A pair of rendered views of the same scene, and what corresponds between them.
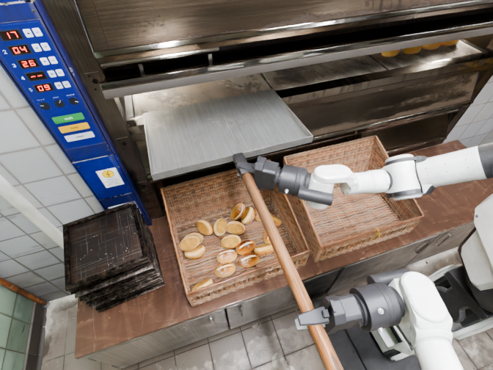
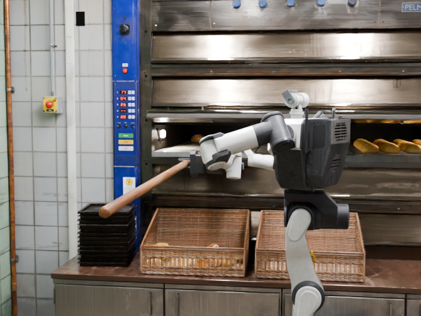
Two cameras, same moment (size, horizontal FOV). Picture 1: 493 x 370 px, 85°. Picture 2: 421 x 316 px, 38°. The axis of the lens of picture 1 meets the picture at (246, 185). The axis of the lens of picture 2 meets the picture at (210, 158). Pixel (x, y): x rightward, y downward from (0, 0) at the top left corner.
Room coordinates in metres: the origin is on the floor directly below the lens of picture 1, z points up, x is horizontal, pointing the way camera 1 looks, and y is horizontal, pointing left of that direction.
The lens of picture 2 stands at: (-2.34, -1.47, 1.47)
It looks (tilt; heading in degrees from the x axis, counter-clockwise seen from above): 5 degrees down; 26
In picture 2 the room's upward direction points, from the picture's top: straight up
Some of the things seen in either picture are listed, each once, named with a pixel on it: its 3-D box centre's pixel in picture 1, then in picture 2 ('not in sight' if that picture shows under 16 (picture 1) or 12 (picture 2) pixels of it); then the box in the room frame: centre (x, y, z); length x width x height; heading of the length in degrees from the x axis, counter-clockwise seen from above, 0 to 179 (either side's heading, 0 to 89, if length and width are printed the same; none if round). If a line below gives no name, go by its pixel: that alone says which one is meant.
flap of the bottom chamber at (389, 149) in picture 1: (319, 155); (303, 226); (1.09, -0.41, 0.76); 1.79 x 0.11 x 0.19; 108
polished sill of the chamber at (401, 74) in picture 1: (335, 86); (304, 157); (1.11, -0.40, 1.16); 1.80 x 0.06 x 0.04; 108
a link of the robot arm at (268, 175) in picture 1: (275, 177); not in sight; (0.54, -0.09, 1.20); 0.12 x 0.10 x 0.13; 74
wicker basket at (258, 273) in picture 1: (233, 227); (197, 239); (0.65, 0.06, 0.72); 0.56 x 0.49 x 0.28; 110
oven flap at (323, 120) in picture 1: (330, 116); (304, 182); (1.09, -0.41, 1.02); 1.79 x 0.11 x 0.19; 108
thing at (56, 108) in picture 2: not in sight; (52, 105); (0.58, 1.00, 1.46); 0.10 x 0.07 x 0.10; 108
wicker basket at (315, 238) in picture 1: (347, 194); (309, 243); (0.84, -0.52, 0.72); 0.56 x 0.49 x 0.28; 108
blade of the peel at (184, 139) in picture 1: (222, 124); (205, 152); (0.80, 0.09, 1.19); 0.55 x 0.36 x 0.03; 109
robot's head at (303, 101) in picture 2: not in sight; (297, 103); (0.27, -0.63, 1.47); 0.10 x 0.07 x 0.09; 170
